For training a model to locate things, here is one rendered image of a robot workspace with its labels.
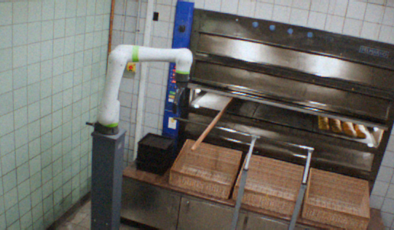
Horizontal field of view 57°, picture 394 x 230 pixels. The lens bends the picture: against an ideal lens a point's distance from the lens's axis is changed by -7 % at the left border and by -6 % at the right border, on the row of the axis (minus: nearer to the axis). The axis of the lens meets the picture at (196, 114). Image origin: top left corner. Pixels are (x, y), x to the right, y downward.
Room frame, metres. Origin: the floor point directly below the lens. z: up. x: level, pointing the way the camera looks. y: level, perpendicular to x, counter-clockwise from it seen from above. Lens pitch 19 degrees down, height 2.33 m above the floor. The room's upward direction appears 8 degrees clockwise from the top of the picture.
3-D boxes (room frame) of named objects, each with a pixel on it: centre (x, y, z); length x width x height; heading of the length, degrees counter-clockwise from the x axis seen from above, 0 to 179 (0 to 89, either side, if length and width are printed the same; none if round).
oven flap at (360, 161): (3.30, -0.79, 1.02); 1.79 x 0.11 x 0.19; 76
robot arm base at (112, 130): (2.59, 0.68, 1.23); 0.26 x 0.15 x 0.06; 80
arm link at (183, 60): (2.49, 0.13, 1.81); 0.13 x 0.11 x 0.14; 3
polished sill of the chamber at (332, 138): (3.32, -0.80, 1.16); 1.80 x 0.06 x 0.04; 76
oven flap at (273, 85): (3.30, -0.79, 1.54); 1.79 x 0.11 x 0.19; 76
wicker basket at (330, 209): (2.89, -1.33, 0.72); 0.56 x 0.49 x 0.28; 75
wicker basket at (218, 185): (3.18, -0.16, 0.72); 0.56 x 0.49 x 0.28; 77
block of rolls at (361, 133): (3.58, -1.46, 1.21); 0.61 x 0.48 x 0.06; 166
